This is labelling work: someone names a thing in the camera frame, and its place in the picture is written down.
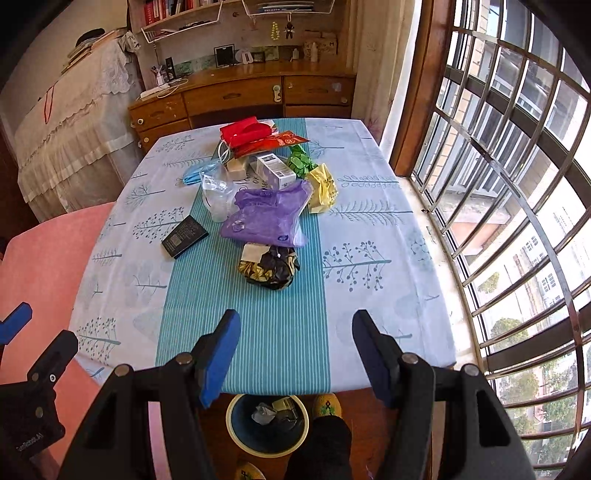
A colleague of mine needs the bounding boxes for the red snack packet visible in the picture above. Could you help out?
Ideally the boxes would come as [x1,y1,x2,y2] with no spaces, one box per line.
[235,131,311,158]

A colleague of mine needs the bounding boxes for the yellow knitted slipper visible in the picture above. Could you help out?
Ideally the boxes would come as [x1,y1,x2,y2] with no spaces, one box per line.
[233,462,267,480]
[310,393,343,421]

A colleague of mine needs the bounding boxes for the clear plastic bag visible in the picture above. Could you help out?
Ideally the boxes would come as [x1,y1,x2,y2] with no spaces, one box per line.
[199,161,232,192]

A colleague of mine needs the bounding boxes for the green packet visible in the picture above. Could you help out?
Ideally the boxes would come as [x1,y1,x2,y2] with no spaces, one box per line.
[286,144,319,178]

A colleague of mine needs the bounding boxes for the person's black trouser leg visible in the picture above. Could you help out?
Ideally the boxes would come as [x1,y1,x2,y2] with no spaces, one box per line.
[283,415,354,480]

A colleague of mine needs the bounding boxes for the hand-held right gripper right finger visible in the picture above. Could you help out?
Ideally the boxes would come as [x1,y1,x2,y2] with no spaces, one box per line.
[352,309,539,480]

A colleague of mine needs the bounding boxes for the white curtain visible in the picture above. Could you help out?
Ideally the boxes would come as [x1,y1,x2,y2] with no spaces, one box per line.
[353,0,421,144]

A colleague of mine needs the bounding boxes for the black box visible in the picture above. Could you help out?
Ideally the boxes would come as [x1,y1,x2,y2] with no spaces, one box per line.
[161,215,209,260]

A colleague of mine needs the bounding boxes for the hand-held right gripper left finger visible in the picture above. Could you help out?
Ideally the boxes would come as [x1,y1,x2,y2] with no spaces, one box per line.
[58,309,243,480]

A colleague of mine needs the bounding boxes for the blue face mask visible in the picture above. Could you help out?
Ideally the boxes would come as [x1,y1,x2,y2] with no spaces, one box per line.
[182,159,220,185]

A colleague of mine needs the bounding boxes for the wooden desk with drawers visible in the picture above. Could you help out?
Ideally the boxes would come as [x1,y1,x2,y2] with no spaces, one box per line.
[128,60,357,153]

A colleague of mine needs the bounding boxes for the row of red books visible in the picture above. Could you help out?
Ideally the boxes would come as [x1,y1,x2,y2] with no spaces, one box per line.
[143,0,222,26]

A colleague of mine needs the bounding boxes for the metal window grille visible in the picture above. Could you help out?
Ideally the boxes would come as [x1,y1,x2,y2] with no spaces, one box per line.
[411,0,591,480]

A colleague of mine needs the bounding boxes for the flat books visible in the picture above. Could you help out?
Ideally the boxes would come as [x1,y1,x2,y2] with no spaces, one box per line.
[256,2,315,14]

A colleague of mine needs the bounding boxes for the crumpled grey paper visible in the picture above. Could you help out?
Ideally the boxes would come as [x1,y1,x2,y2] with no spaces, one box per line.
[252,401,278,428]

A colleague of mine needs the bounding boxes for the white wire shelf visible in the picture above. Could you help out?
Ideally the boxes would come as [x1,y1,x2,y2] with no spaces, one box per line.
[141,0,223,44]
[242,0,335,20]

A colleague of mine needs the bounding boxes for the blue bin with cream rim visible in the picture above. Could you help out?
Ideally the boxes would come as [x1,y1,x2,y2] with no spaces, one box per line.
[225,394,310,459]

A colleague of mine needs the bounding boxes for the tree printed tablecloth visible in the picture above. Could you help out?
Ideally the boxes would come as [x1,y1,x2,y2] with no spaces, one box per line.
[69,117,458,393]

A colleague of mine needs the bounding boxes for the white cable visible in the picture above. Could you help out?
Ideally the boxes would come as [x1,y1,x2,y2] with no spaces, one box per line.
[154,78,190,99]

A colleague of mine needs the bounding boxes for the red paper bag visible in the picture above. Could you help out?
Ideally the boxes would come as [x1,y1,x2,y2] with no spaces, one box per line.
[219,117,278,151]

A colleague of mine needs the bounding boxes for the yellow packet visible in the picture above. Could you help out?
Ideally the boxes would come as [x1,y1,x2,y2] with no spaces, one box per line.
[307,163,339,214]

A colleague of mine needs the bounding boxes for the wooden window frame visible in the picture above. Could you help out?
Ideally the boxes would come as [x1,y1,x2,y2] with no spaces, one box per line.
[390,0,458,178]

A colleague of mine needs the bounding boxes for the olive wrapper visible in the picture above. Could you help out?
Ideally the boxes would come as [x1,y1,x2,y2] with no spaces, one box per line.
[272,397,301,425]

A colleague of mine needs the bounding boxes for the stack of books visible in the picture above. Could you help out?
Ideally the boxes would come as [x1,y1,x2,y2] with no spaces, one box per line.
[62,28,125,75]

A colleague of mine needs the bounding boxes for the red cord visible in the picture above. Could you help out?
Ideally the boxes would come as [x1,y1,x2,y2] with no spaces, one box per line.
[42,83,57,124]

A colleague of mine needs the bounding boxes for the pink bed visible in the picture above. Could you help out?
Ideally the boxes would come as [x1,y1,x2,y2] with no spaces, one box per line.
[0,202,171,480]

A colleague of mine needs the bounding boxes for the black gold packet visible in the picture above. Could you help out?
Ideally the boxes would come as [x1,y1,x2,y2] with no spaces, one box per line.
[238,242,298,291]

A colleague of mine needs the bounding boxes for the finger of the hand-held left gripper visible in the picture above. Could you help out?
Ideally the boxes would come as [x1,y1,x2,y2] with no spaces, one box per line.
[27,330,79,384]
[0,302,33,344]

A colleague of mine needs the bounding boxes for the purple plastic bag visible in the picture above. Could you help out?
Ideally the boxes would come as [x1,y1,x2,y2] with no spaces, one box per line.
[220,180,312,247]

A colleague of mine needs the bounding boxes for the white grey box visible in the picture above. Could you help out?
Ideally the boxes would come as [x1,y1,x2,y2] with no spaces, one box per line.
[256,152,296,189]

